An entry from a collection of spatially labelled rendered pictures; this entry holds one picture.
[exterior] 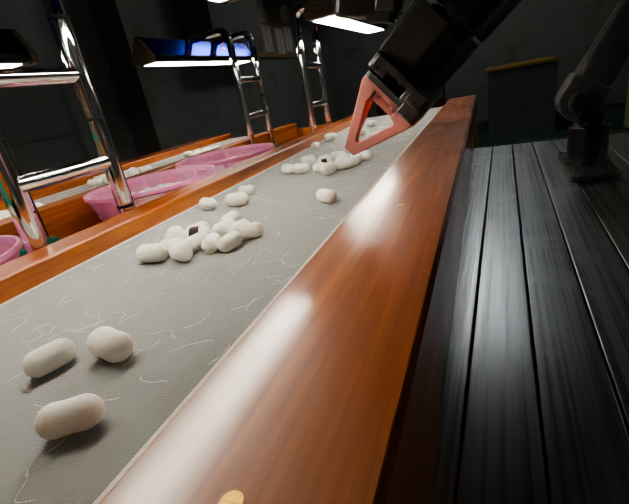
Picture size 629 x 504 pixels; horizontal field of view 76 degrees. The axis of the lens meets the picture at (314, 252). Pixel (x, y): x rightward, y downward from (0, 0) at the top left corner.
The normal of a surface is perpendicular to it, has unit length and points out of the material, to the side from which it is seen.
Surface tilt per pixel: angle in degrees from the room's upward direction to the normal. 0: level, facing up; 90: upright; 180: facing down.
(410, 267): 0
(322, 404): 0
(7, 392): 0
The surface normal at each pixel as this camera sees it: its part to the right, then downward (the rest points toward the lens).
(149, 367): -0.18, -0.91
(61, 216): 0.92, -0.01
